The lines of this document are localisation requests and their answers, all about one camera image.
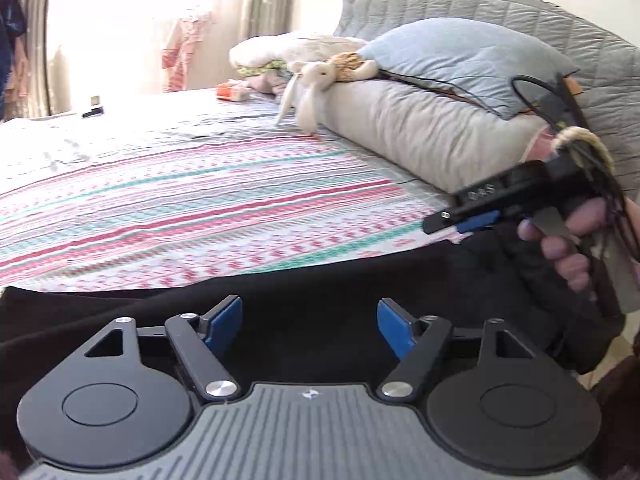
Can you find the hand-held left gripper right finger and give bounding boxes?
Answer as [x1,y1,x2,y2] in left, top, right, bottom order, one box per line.
[376,297,538,403]

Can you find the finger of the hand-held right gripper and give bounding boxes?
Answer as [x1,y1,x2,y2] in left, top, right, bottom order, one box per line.
[422,207,502,236]

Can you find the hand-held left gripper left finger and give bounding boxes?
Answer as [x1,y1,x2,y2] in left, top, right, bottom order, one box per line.
[85,295,244,403]

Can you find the black pants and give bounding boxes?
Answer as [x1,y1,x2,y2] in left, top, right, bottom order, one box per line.
[0,230,626,396]

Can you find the person's right hand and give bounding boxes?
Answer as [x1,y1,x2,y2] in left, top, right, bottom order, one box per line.
[517,197,608,293]

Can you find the small pink cloth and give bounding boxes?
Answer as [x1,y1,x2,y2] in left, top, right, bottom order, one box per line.
[525,130,557,162]

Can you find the beige furry band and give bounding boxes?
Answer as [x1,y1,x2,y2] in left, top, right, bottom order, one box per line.
[550,127,617,181]

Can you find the long beige bolster pillow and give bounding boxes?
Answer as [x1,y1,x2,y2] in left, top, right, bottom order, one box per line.
[315,77,556,196]

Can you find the striped patterned bed sheet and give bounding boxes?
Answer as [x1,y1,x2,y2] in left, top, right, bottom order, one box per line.
[0,87,466,296]

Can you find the light blue checked pillow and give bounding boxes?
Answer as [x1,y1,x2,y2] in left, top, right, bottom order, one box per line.
[357,17,581,121]

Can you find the grey quilted headboard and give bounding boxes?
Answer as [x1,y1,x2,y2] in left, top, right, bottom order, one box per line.
[334,0,640,221]

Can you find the white plush rabbit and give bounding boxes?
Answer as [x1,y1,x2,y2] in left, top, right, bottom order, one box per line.
[276,52,376,136]

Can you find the orange tissue pack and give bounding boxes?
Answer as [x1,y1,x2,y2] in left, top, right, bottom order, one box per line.
[216,81,251,101]

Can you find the pink folded cloth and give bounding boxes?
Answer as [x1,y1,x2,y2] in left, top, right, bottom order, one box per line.
[245,74,289,96]

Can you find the person's dark clothing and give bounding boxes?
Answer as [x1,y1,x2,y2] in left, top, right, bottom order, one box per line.
[575,355,640,480]

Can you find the green floral folded cloth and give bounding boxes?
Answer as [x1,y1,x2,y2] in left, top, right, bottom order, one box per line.
[237,60,288,79]

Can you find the white folded quilt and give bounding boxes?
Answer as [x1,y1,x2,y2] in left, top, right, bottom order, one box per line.
[229,32,368,68]

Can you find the pink floral hanging cloth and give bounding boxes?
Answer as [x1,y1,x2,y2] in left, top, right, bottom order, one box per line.
[161,7,216,93]

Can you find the dark hanging clothes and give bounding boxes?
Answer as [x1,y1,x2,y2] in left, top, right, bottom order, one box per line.
[0,0,26,106]

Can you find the black cable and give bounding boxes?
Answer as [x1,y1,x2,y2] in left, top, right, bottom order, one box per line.
[512,75,576,128]

